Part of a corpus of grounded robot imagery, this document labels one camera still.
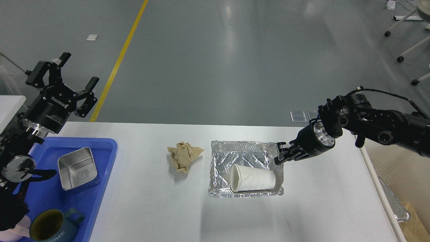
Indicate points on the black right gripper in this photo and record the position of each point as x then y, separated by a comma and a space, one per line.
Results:
311, 141

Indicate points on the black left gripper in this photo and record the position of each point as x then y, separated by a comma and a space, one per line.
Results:
55, 103

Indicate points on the aluminium foil tray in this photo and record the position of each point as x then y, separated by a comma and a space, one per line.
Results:
245, 153

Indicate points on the white paper cup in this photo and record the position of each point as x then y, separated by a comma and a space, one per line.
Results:
243, 178

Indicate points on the stainless steel rectangular tin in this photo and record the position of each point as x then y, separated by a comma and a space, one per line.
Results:
78, 170

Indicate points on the brown paper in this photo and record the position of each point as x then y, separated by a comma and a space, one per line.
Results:
182, 156
413, 229

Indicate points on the dark teal mug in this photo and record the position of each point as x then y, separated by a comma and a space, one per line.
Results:
54, 225

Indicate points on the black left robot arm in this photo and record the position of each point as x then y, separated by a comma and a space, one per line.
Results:
18, 170

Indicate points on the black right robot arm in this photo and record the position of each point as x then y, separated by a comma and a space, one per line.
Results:
353, 112

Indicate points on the clear floor plate left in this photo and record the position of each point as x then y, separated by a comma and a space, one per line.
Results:
298, 116

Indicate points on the clear floor plate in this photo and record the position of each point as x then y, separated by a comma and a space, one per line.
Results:
298, 116
312, 114

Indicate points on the grey wheeled stand leg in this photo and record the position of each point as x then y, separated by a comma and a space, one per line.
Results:
13, 62

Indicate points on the clear floor plate right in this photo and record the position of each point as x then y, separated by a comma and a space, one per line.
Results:
312, 114

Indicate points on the white side table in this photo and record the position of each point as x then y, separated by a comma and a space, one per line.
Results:
9, 106

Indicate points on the white plastic bin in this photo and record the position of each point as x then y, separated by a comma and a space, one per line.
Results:
407, 175

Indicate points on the foil piece in bin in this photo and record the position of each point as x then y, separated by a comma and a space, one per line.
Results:
399, 211

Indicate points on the pink mug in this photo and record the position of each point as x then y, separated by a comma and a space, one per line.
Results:
21, 230

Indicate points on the brown paper in bin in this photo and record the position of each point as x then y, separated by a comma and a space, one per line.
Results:
413, 229

